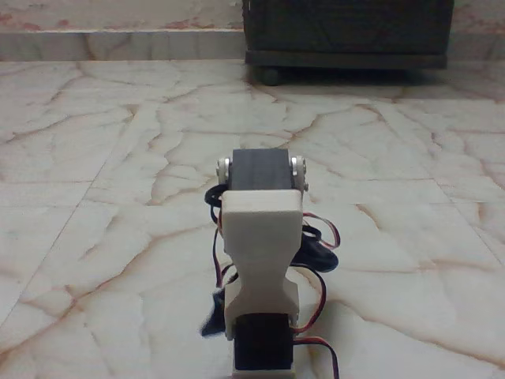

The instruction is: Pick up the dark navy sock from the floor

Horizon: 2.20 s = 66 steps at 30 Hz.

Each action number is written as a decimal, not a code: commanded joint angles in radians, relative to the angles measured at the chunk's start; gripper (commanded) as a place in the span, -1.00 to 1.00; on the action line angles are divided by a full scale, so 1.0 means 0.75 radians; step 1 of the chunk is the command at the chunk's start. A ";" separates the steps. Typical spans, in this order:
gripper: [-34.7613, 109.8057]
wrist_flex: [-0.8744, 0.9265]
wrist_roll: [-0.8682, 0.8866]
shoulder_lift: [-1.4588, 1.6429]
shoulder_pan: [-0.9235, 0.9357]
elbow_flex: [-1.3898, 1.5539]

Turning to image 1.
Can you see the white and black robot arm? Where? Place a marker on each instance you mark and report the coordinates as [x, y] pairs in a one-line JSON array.
[[260, 237]]

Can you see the black caster wheel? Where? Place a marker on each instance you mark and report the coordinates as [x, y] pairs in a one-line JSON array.
[[269, 76]]

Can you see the dark wooden cabinet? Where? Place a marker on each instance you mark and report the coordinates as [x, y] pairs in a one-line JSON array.
[[347, 27]]

